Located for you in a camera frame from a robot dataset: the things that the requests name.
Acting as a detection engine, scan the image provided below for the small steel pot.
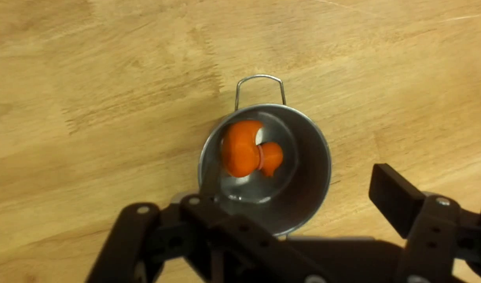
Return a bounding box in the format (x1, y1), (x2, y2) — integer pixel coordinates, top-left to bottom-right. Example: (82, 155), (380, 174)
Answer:
(196, 73), (333, 238)

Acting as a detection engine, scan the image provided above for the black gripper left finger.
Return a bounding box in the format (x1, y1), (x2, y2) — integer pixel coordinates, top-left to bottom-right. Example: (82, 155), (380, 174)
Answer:
(85, 193), (332, 283)

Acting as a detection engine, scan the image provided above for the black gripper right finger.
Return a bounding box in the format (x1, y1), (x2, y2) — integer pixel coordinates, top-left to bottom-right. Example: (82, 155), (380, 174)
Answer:
(368, 161), (481, 283)

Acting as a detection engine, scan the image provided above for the orange toy duck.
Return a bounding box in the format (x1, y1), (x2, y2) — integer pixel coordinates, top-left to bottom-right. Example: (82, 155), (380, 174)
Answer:
(220, 119), (286, 179)

